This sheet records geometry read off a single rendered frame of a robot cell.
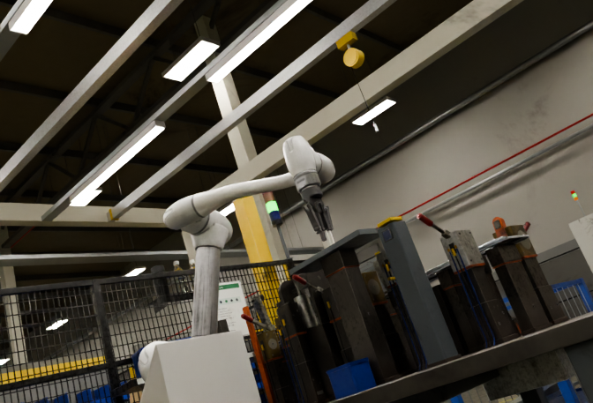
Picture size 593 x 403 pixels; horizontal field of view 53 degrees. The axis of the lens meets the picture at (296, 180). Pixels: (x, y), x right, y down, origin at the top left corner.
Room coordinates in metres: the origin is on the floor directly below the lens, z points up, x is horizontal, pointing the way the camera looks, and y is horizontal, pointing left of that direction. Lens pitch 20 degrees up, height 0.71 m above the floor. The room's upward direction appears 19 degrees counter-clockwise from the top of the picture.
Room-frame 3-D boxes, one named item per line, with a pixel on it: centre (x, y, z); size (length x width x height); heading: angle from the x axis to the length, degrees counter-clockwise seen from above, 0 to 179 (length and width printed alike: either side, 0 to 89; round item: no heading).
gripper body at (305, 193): (2.05, -0.04, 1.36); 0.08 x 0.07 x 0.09; 146
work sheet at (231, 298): (3.22, 0.56, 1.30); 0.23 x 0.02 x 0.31; 137
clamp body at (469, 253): (1.92, -0.42, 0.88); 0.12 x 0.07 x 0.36; 137
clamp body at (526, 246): (2.20, -0.68, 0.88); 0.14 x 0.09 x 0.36; 137
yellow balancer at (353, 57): (4.24, -0.75, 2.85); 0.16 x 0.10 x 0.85; 54
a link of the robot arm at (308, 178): (2.05, -0.04, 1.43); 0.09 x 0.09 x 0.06
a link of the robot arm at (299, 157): (2.06, -0.04, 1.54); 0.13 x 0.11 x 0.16; 156
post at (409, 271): (1.87, -0.24, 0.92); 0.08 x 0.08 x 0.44; 47
